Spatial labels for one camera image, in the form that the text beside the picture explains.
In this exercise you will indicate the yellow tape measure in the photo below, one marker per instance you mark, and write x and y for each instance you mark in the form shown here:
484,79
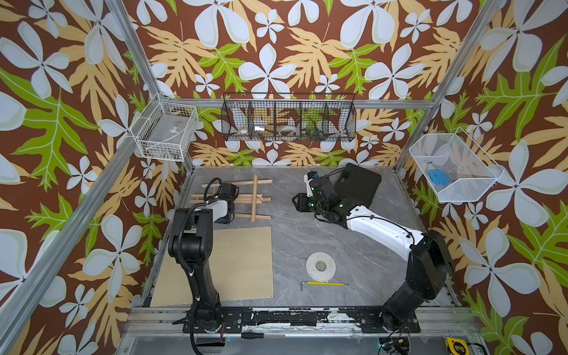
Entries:
456,346

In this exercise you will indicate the black plastic case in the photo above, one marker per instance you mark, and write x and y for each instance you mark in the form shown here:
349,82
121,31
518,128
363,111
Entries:
358,184

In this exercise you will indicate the wooden easel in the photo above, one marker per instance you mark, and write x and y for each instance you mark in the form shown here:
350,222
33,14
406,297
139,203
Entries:
248,195

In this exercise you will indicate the black screwdriver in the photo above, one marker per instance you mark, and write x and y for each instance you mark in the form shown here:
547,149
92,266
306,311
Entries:
257,336

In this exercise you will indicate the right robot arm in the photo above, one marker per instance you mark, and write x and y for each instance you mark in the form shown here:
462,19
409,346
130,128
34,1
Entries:
428,259

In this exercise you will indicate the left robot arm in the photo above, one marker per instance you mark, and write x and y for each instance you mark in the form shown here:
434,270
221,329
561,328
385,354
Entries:
191,244

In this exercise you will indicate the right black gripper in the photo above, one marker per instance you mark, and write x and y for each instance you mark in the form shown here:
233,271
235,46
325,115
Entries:
300,205

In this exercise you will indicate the black wire basket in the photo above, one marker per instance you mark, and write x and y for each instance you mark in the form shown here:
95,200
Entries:
288,117

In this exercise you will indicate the blue object in basket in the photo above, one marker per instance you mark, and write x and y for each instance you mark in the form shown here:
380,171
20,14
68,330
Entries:
439,177

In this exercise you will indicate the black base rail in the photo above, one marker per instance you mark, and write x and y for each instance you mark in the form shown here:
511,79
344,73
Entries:
234,320

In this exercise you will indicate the yellow handled hex key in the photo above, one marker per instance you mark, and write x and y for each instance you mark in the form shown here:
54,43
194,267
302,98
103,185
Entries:
303,284

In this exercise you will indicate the white wire basket left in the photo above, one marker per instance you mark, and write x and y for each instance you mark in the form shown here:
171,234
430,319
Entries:
164,130

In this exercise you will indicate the white mesh basket right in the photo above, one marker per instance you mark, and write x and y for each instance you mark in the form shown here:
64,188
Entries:
473,172

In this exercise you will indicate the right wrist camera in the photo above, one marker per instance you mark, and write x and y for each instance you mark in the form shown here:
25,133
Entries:
311,179

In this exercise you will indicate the plywood canvas board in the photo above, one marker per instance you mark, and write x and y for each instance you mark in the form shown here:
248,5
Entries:
241,266

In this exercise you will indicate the white tape roll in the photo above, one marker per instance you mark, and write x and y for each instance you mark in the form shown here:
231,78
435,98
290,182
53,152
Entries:
321,267

